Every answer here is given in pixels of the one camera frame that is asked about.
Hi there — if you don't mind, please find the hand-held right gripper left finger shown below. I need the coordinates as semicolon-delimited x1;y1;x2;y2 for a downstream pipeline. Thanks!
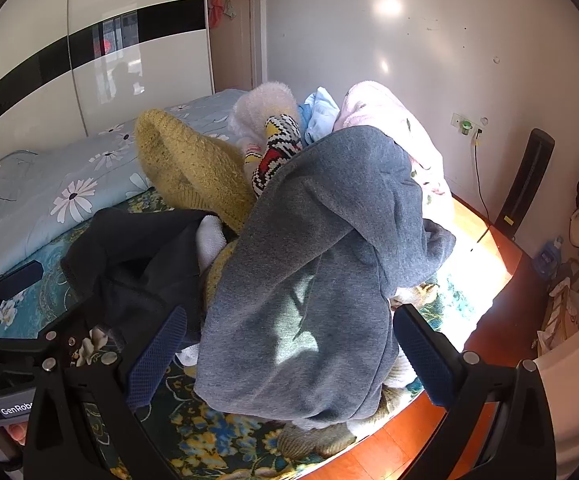
23;305;188;480

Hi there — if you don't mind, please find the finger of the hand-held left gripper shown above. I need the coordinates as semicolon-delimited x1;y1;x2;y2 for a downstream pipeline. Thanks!
0;304;115;361
0;261;45;336

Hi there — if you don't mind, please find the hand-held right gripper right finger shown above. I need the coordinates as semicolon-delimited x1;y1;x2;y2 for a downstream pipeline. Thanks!
393;304;556;480

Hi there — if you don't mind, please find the dark navy garment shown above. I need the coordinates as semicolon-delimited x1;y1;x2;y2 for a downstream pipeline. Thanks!
62;208;240;351

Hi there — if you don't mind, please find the grey hoodie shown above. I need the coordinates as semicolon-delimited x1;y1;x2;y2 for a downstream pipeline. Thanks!
194;125;456;421

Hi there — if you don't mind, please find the pink fleece robe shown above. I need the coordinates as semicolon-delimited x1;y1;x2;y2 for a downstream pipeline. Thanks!
333;81;455;221

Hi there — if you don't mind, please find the teal floral blanket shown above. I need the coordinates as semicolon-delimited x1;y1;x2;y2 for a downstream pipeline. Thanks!
0;187;515;480

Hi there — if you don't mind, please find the light blue floral quilt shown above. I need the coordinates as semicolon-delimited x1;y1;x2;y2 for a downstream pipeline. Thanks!
0;89;250;288

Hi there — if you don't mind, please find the white fleece cloth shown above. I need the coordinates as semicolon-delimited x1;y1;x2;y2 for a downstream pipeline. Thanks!
196;215;230;267

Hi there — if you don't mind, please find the blue bottle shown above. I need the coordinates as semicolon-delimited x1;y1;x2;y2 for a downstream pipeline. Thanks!
532;237;565;278

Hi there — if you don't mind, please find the yellow knit sweater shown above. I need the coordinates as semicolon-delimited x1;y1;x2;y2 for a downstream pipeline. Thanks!
134;108;257;311

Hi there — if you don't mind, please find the black tower heater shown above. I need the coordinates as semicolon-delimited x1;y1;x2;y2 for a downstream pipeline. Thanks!
494;128;556;241

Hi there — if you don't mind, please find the red yellow patterned garment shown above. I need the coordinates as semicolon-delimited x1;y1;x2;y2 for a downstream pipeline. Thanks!
242;114;304;196

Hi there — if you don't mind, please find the white wardrobe with black stripe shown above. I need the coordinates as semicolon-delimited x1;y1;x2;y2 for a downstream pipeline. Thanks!
0;0;215;171

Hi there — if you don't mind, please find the light blue garment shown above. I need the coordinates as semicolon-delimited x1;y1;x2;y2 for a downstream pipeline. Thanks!
297;86;341;147

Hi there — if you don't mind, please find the white fluffy garment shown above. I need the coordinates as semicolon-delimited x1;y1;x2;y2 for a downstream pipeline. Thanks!
228;82;300;161

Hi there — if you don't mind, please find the beige door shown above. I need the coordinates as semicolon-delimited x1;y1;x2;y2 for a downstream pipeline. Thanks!
206;0;257;93

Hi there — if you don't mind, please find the wire basket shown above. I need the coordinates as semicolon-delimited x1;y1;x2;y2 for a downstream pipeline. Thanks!
537;255;579;356

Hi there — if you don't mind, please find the black power cable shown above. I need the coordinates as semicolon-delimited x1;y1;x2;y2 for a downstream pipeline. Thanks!
472;130;493;251

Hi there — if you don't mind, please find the wall outlet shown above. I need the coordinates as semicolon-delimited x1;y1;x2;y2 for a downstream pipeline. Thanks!
452;112;490;133

